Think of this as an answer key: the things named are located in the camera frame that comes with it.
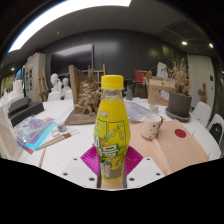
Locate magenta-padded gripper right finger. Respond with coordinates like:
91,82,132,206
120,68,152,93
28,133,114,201
123,145,166,189

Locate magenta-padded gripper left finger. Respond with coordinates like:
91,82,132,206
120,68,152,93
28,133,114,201
61,144,102,189

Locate yellow drink bottle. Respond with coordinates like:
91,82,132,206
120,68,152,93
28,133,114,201
93,74,132,184

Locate beige dotted mug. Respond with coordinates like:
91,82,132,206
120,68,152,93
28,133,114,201
140,113,164,140

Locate paint brushes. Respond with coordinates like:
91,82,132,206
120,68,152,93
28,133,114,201
34,131,73,151

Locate small paint jar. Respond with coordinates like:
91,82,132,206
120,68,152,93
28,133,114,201
55,120,68,133

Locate open grey magazine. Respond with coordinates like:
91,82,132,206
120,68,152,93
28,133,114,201
123,99,154,123

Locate flat round red coaster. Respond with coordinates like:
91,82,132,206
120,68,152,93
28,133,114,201
174,128,187,139

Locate small white cup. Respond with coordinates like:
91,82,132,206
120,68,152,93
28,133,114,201
148,103,159,114

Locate dark grey round saucer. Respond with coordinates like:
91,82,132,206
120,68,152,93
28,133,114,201
164,106,193,123

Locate colourful flat book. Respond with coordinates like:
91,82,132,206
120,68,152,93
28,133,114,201
13,116,57,154

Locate brown cardboard box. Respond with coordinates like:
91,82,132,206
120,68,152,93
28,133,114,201
146,76,176,107

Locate dried plant in grey pot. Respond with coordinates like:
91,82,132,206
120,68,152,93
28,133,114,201
166,58,194,118

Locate white plaster bust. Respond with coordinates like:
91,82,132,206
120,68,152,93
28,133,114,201
49,73,63,94
62,77,73,93

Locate red box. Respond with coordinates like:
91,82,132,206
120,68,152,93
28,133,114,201
134,69,149,83

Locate wooden easel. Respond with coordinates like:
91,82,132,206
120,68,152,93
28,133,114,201
88,63,107,84

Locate black backpack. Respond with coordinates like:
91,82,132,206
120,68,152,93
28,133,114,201
210,122,224,144

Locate white plaster figure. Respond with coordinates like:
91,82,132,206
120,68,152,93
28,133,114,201
156,61,169,79

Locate wooden figure statue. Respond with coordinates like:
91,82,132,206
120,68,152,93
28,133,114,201
198,82,208,104

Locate white display board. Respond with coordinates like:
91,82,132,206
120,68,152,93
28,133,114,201
24,52,48,103

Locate ceiling spot lights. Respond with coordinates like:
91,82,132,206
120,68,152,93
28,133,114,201
180,40,215,49

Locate long ceiling light strip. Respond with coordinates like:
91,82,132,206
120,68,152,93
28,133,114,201
8,0,133,54

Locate black wall screen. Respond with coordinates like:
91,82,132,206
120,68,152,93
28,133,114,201
49,44,95,76

